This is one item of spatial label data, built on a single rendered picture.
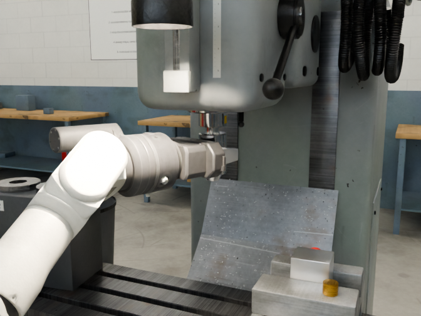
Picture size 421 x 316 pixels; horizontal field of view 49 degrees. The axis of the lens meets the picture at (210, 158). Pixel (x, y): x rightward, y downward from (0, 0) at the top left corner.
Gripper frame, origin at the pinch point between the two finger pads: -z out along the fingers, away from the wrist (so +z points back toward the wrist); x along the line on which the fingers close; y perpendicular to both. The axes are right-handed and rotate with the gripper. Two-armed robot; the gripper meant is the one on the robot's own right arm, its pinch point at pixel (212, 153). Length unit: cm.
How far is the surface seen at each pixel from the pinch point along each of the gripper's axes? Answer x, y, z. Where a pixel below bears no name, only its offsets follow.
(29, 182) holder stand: 39.7, 9.7, 15.1
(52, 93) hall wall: 544, 11, -227
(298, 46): -6.4, -18.2, -14.0
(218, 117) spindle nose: -2.2, -6.3, 0.9
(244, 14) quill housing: -11.0, -21.1, 5.2
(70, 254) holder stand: 25.6, 21.8, 13.5
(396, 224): 107, 109, -326
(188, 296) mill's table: 7.9, 29.3, -1.9
